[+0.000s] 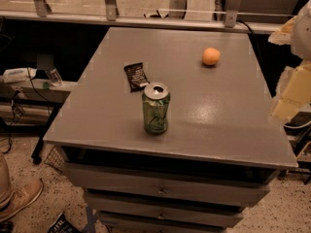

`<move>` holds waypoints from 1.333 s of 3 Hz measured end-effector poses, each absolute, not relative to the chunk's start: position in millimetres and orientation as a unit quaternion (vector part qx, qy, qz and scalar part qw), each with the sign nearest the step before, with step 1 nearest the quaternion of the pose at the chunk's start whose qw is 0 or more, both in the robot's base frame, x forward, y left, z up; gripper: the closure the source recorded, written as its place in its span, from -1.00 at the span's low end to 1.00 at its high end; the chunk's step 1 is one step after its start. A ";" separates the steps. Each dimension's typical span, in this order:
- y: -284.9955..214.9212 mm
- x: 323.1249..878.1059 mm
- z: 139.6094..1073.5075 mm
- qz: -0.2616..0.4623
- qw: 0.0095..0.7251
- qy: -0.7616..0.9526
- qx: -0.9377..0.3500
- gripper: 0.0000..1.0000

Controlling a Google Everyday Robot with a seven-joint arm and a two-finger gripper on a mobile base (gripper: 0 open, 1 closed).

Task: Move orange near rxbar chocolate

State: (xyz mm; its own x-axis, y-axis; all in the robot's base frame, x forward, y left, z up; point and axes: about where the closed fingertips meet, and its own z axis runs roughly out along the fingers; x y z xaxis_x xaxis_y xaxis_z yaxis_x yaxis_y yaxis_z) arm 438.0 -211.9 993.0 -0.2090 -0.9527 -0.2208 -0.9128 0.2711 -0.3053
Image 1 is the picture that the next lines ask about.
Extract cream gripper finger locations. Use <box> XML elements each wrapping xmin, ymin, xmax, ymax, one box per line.
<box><xmin>271</xmin><ymin>64</ymin><xmax>311</xmax><ymax>120</ymax></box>

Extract orange fruit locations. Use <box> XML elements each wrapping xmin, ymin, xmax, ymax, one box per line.
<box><xmin>202</xmin><ymin>48</ymin><xmax>221</xmax><ymax>66</ymax></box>

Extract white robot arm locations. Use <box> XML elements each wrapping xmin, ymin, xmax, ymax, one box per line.
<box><xmin>268</xmin><ymin>0</ymin><xmax>311</xmax><ymax>122</ymax></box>

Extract black rxbar chocolate wrapper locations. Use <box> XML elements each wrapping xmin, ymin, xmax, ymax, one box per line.
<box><xmin>123</xmin><ymin>62</ymin><xmax>150</xmax><ymax>92</ymax></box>

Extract grey drawer cabinet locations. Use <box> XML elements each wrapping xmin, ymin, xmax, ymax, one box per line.
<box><xmin>45</xmin><ymin>27</ymin><xmax>296</xmax><ymax>233</ymax></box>

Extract green soda can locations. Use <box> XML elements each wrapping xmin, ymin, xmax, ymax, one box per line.
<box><xmin>142</xmin><ymin>83</ymin><xmax>170</xmax><ymax>134</ymax></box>

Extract clear plastic water bottle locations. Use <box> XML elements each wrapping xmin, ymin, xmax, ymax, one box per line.
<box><xmin>46</xmin><ymin>68</ymin><xmax>63</xmax><ymax>86</ymax></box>

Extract low side bench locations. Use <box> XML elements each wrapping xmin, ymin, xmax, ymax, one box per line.
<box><xmin>0</xmin><ymin>79</ymin><xmax>77</xmax><ymax>164</ymax></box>

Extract black snack bag on floor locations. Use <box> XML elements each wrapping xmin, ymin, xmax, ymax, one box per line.
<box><xmin>48</xmin><ymin>214</ymin><xmax>81</xmax><ymax>233</ymax></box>

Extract white wipes packet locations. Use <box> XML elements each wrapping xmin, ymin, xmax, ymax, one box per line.
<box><xmin>1</xmin><ymin>68</ymin><xmax>37</xmax><ymax>83</ymax></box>

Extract tan shoe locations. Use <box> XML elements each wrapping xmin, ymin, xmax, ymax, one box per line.
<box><xmin>0</xmin><ymin>179</ymin><xmax>44</xmax><ymax>222</ymax></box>

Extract black cable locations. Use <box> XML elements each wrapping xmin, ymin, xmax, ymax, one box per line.
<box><xmin>0</xmin><ymin>67</ymin><xmax>50</xmax><ymax>155</ymax></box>

